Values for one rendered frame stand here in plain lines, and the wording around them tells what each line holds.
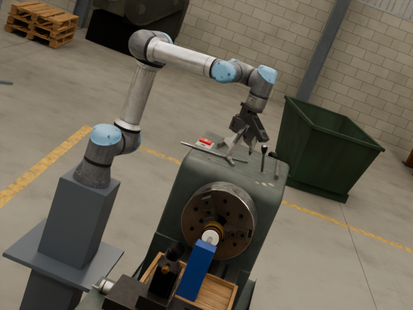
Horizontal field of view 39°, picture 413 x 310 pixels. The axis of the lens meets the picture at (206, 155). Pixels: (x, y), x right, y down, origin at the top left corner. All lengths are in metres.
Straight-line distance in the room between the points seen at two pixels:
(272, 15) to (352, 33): 1.63
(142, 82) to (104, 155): 0.33
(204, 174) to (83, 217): 0.57
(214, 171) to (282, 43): 9.73
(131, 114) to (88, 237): 0.53
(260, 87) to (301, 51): 10.13
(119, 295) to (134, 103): 0.81
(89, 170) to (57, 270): 0.42
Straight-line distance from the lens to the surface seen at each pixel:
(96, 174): 2.40
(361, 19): 12.38
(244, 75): 2.20
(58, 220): 2.48
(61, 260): 2.54
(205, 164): 2.65
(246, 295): 3.26
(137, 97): 2.43
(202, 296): 2.38
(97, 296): 2.09
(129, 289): 2.09
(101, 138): 2.35
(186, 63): 2.17
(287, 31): 12.25
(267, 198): 2.62
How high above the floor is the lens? 2.06
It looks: 17 degrees down
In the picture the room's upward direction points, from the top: 21 degrees clockwise
